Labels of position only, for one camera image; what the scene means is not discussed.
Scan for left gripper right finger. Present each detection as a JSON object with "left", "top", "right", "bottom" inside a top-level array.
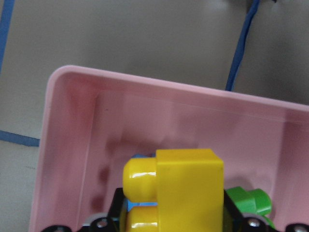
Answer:
[{"left": 223, "top": 189, "right": 309, "bottom": 232}]

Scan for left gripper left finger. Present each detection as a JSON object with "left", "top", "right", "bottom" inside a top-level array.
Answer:
[{"left": 42, "top": 187, "right": 128, "bottom": 232}]

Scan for green block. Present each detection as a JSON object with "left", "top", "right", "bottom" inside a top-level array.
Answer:
[{"left": 225, "top": 186, "right": 276, "bottom": 229}]

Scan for yellow block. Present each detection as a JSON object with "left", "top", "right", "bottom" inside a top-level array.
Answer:
[{"left": 123, "top": 149, "right": 224, "bottom": 232}]

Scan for pink plastic box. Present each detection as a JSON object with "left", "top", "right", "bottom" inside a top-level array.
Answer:
[{"left": 28, "top": 66, "right": 309, "bottom": 232}]

